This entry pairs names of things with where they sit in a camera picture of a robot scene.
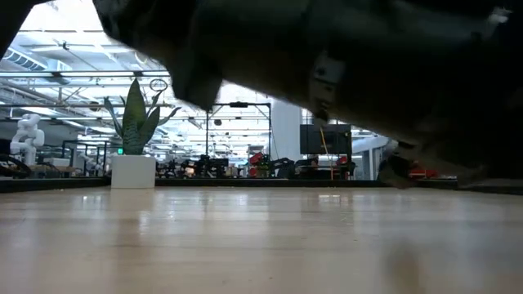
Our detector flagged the red storage bins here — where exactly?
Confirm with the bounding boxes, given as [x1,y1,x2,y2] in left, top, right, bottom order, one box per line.
[408,167,439,180]

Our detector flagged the black monitor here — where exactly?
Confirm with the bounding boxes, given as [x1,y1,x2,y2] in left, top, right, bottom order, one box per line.
[300,123,352,156]

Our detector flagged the white round column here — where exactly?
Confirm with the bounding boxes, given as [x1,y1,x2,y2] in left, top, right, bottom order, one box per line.
[271,97,303,163]

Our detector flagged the snake plant in white pot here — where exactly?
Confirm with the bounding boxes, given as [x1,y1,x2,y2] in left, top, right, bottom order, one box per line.
[104,78,182,191]

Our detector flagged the white robot figure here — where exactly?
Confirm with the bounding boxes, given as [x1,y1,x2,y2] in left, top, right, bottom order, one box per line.
[10,114,46,167]

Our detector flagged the yellow power cable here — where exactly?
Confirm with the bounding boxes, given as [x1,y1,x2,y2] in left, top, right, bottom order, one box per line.
[320,127,334,180]

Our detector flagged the black workstation frame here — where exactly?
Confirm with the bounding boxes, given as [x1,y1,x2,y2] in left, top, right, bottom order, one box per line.
[205,101,272,163]

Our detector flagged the black metal table frame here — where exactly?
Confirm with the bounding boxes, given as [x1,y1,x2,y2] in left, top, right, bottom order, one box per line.
[0,177,523,195]

